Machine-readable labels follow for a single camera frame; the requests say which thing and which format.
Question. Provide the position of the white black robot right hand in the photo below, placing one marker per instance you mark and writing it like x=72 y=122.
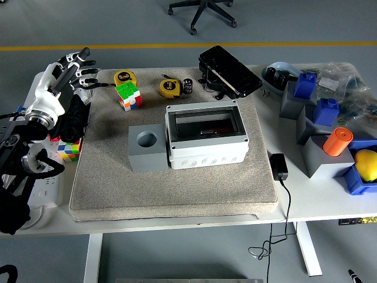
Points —
x=355 y=277

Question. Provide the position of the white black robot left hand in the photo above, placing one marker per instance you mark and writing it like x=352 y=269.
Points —
x=47 y=100

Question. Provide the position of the hinged windowed box lid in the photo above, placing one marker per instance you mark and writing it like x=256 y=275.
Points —
x=206 y=141

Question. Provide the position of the grey plastic junction box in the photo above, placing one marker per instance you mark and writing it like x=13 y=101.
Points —
x=206 y=157

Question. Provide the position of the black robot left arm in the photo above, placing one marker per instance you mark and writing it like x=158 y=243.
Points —
x=14 y=141

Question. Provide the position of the black folded cloth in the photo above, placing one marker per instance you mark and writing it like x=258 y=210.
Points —
x=73 y=123

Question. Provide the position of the clear bag of parts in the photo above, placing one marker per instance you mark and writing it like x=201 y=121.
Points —
x=85 y=95

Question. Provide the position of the white table leg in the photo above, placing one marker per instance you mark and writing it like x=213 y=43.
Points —
x=92 y=256
x=307 y=247

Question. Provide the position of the colourful puzzle cube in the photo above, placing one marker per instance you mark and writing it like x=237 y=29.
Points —
x=69 y=151
x=126 y=94

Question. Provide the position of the black table control panel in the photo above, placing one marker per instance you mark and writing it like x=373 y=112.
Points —
x=357 y=221

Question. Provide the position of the yellow tape measure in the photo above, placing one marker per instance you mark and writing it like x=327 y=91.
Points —
x=123 y=77
x=169 y=87

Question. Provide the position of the white power strip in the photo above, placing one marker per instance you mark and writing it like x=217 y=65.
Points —
x=47 y=188

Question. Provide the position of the blue plastic bin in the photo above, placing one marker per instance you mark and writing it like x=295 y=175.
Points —
x=356 y=182

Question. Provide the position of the yellow lemon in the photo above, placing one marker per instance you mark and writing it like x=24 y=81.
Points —
x=366 y=165

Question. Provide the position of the grey holder block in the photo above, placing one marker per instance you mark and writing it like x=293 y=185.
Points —
x=304 y=129
x=290 y=107
x=324 y=165

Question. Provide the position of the grey block with round hole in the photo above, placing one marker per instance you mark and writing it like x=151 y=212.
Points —
x=147 y=160

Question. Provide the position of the black power adapter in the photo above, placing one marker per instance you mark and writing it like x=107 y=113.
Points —
x=279 y=166

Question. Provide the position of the small black capacitor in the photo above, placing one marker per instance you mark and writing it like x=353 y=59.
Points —
x=188 y=86

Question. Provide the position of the grey-brown mat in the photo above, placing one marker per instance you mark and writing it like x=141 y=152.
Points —
x=176 y=191

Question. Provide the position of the blue bottle-shaped block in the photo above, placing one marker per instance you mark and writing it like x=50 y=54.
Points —
x=304 y=87
x=325 y=112

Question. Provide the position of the clear bag of components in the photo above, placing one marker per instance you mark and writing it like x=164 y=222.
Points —
x=359 y=106
x=338 y=73

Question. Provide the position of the black office chair base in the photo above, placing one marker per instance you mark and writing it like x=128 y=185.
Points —
x=203 y=9

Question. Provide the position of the black hard case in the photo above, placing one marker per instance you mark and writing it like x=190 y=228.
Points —
x=232 y=70

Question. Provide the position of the black electronic part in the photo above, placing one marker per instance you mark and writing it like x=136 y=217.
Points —
x=283 y=79

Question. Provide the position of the light blue bowl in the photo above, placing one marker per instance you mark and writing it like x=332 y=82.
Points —
x=287 y=68

